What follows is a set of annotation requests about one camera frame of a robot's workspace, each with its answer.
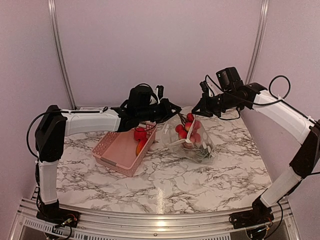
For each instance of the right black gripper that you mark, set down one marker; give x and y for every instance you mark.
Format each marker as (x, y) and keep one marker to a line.
(198, 105)

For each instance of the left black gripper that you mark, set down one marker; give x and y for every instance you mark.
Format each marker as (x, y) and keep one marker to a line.
(165, 102)

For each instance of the red cherry bunch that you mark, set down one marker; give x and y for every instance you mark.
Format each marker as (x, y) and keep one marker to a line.
(188, 130)

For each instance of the clear zip top bag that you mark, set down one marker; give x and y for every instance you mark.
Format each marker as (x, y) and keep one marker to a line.
(169, 138)

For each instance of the green toy pepper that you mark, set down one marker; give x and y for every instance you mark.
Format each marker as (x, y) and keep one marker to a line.
(202, 154)

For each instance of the red toy ball fruit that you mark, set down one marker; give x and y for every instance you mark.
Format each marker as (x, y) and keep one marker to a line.
(139, 134)

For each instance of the pink perforated plastic basket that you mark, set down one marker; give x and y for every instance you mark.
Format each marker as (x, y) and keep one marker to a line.
(117, 150)

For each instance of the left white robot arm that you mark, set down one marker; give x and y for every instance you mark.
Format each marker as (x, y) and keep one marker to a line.
(144, 104)

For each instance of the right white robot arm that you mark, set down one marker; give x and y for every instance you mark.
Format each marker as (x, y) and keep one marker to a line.
(230, 92)

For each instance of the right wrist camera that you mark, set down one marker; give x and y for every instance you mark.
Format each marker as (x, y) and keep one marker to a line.
(206, 88)

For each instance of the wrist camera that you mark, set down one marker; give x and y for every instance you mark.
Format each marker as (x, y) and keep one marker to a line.
(206, 88)
(159, 92)

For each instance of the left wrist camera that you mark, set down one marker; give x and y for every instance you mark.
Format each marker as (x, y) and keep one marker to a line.
(159, 92)

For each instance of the right aluminium corner post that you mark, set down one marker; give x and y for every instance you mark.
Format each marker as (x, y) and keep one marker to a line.
(261, 29)

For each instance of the aluminium corner post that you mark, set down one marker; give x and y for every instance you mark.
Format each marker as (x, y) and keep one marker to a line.
(59, 51)
(261, 29)

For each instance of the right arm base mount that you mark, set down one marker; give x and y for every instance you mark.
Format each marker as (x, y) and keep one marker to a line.
(249, 218)

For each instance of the aluminium front frame rail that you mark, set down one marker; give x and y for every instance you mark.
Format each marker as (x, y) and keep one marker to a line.
(108, 225)

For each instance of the left aluminium corner post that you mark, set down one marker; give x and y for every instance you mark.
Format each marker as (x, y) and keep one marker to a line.
(59, 51)

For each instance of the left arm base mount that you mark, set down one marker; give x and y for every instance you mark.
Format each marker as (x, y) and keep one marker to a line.
(58, 216)

